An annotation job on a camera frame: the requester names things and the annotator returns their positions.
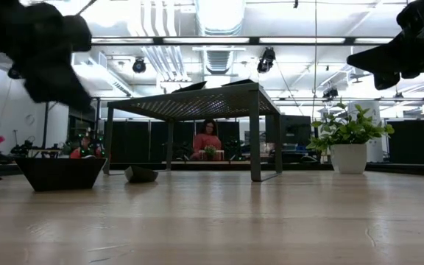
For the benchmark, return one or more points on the green plant in white pot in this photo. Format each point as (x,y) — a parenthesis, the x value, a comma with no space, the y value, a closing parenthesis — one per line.
(349,158)

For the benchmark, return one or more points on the small background potted plant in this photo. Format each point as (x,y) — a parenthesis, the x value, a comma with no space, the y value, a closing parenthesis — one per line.
(210,150)

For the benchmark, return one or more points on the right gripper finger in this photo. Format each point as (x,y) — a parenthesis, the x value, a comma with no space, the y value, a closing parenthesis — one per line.
(385,59)
(386,81)

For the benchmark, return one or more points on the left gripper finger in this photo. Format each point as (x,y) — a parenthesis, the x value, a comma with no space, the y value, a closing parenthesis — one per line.
(57,90)

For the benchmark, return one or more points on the overhead light bar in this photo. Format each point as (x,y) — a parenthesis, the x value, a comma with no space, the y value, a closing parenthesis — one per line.
(254,41)

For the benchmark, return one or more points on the black background robot arm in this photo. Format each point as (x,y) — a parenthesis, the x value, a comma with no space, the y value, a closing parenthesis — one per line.
(22,149)

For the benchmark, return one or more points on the grey perforated metal shelf riser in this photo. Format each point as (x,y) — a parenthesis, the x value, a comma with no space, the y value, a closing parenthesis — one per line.
(197,105)

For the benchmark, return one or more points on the black background box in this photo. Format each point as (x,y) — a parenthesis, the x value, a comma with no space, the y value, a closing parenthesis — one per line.
(294,130)

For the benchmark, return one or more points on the black teardrop mini plate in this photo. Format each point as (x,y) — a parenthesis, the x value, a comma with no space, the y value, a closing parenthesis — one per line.
(141,175)

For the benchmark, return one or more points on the person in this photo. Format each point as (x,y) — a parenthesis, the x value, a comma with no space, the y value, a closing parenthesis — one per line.
(206,141)
(85,149)

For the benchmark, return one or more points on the thin vertical hanging pole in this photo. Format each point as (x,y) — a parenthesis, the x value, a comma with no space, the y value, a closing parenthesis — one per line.
(315,55)

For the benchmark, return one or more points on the black wavy-edged mini plate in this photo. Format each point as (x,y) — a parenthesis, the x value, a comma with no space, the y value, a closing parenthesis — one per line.
(61,174)

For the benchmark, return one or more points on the black ceiling spotlight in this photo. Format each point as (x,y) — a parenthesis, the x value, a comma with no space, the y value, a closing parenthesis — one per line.
(13,73)
(330,92)
(139,65)
(266,59)

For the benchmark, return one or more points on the black partition wall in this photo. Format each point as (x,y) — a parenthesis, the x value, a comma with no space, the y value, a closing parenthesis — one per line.
(138,140)
(410,140)

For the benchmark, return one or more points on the white cylindrical column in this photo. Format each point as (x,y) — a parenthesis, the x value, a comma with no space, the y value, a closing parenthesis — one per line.
(372,110)

